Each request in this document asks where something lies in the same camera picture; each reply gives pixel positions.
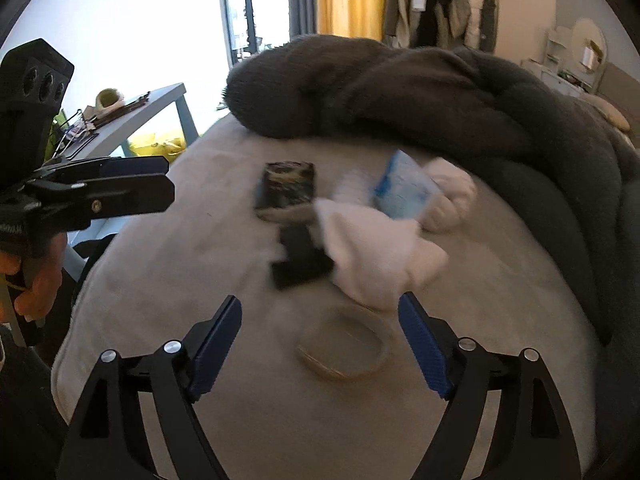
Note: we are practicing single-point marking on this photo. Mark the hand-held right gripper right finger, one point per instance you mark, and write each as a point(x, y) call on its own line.
point(425, 352)

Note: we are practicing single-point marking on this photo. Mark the grey curtain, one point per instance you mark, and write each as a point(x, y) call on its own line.
point(302, 0)

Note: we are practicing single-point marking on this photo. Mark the white dressing table with mirror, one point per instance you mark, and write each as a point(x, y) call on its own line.
point(590, 52)

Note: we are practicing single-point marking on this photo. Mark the bed with white cover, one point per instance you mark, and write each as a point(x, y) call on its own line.
point(175, 265)

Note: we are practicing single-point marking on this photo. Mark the yellow plastic bag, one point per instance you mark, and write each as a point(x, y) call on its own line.
point(157, 145)

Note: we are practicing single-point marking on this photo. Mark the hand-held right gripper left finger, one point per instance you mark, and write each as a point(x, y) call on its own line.
point(216, 352)

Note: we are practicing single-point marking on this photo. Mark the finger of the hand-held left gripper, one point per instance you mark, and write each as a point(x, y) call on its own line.
point(132, 166)
point(135, 197)

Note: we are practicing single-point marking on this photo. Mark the person's left hand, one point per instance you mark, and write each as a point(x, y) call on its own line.
point(42, 287)

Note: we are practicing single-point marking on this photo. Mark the pale blue table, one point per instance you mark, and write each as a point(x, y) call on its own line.
point(150, 105)

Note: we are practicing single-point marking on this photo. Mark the dark snack packet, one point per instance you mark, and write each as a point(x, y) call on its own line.
point(286, 187)

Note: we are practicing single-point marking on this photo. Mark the hanging clothes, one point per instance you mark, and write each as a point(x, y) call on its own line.
point(440, 5)

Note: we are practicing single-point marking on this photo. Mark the dark grey fleece blanket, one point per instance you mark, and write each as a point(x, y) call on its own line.
point(400, 90)

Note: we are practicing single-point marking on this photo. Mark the pale green round object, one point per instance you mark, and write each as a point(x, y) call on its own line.
point(109, 98)

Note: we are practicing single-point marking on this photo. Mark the large crumpled white tissue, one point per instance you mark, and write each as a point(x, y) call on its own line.
point(372, 247)

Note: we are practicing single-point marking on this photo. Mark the beige pillow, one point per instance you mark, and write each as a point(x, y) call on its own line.
point(610, 110)

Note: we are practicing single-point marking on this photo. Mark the blue tissue packet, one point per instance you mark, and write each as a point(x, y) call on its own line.
point(404, 187)

